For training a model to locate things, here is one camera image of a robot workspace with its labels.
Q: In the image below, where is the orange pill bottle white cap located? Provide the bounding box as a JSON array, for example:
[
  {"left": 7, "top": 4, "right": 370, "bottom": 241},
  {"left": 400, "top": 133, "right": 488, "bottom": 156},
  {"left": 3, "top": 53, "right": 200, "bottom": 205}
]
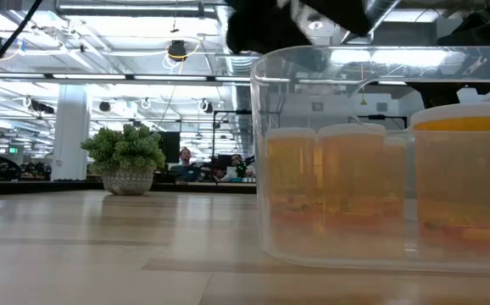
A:
[
  {"left": 264, "top": 126, "right": 318, "bottom": 230},
  {"left": 409, "top": 102, "right": 490, "bottom": 252},
  {"left": 317, "top": 122, "right": 387, "bottom": 239}
]

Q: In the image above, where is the clear plastic basket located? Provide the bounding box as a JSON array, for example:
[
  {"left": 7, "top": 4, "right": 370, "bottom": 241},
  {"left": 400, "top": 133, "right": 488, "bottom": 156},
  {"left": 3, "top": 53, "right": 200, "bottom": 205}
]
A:
[{"left": 249, "top": 44, "right": 490, "bottom": 273}]

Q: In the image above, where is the person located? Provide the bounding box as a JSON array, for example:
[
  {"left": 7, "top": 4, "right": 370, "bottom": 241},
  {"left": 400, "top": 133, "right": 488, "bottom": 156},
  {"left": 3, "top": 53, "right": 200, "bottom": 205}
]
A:
[
  {"left": 169, "top": 146, "right": 202, "bottom": 184},
  {"left": 220, "top": 152, "right": 257, "bottom": 184}
]

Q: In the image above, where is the black monitor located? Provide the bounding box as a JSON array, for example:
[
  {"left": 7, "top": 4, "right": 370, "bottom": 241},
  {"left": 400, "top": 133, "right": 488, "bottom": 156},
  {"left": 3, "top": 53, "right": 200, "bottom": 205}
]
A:
[{"left": 159, "top": 130, "right": 181, "bottom": 164}]

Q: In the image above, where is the green potted artificial plant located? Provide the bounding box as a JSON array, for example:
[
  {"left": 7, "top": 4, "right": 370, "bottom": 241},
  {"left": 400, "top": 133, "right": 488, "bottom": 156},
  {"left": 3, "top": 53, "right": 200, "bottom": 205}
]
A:
[{"left": 80, "top": 123, "right": 167, "bottom": 197}]

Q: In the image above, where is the white pillar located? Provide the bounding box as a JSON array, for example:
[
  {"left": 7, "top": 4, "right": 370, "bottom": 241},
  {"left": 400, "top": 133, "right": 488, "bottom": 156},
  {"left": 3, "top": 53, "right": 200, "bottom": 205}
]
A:
[{"left": 50, "top": 83, "right": 92, "bottom": 183}]

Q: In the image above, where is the black cable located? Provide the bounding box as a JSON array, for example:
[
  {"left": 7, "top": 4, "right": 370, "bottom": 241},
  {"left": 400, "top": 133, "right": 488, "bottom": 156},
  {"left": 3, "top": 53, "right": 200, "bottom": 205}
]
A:
[{"left": 0, "top": 0, "right": 44, "bottom": 92}]

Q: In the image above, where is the black aluminium table frame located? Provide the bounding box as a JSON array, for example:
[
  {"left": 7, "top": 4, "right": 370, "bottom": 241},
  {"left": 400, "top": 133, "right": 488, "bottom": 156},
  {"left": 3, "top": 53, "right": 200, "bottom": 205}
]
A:
[{"left": 0, "top": 179, "right": 259, "bottom": 198}]

